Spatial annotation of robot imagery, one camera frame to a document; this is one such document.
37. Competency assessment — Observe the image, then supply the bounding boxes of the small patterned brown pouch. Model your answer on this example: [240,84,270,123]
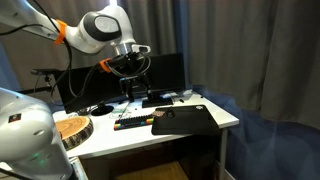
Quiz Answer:
[152,110,166,119]

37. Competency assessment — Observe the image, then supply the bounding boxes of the monitor with rectangular base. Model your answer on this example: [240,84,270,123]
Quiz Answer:
[126,52,186,109]

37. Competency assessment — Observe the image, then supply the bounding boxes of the clear bag with green strip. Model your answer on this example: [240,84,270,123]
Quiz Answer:
[110,105,130,118]

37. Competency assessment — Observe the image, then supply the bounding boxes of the grey curtain beside table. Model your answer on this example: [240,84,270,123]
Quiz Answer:
[184,0,320,131]

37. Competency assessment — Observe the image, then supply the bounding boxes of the white table leg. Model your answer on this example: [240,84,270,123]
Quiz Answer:
[218,127,230,180]

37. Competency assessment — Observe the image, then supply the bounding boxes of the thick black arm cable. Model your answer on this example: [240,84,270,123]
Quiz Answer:
[0,0,103,105]

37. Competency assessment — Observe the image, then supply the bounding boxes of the orange strap near gripper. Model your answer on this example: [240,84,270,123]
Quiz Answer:
[98,57,113,74]

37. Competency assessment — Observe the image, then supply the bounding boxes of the monitor with round base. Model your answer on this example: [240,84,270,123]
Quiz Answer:
[54,64,130,117]

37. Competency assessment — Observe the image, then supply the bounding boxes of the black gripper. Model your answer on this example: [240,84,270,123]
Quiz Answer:
[111,53,155,103]

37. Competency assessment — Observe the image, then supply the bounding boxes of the orange strap on arm link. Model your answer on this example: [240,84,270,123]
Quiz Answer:
[54,19,68,46]

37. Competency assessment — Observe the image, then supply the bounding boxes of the black mouse pad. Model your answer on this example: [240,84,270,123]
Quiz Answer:
[151,104,221,136]

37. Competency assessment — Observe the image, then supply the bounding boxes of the black keyboard with coloured keys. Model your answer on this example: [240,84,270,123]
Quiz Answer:
[113,114,156,131]

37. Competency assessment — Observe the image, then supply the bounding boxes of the grey curtain behind monitors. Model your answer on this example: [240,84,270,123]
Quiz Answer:
[0,0,178,104]

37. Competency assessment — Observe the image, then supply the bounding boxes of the black camera stand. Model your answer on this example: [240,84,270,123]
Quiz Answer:
[18,67,63,96]

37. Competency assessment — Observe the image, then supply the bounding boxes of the round wood slice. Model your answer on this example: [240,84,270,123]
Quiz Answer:
[54,115,95,151]

